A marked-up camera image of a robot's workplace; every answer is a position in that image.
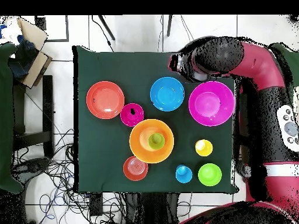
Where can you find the wide red-orange bowl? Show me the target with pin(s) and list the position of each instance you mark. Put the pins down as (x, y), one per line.
(105, 100)

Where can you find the dark blue cloth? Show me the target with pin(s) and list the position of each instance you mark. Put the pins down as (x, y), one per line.
(23, 58)

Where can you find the green bowl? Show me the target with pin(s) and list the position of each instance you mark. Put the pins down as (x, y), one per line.
(209, 174)

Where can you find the large magenta bowl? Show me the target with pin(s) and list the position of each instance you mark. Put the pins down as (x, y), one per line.
(211, 103)

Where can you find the black stool frame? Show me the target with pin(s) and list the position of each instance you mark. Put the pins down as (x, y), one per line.
(48, 105)

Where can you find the small crimson bowl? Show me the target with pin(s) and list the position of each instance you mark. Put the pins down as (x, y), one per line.
(128, 117)

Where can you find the dark green tablecloth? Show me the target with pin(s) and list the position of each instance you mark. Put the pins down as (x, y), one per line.
(116, 67)

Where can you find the blue bowl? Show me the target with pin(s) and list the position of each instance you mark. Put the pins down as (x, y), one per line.
(167, 94)

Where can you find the large orange bowl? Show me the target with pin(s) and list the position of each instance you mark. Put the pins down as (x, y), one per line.
(140, 149)

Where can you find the blue cup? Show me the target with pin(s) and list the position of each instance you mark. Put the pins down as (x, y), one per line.
(184, 175)

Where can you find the green cup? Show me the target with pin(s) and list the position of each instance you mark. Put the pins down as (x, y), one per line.
(156, 141)

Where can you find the black tripod leg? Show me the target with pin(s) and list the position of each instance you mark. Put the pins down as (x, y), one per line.
(106, 26)
(169, 25)

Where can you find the cardboard box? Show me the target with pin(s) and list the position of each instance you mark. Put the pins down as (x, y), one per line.
(35, 33)

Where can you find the yellow cup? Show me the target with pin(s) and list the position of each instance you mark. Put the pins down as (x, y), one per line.
(205, 149)

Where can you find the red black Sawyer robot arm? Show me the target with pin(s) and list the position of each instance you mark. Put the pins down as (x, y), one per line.
(257, 65)

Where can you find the small red-orange bowl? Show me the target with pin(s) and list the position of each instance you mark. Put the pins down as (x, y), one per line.
(135, 168)

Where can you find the dark green side cloth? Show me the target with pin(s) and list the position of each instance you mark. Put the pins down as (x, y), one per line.
(5, 116)
(293, 60)

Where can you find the grey pedestal foot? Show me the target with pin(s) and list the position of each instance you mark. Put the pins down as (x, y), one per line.
(245, 171)

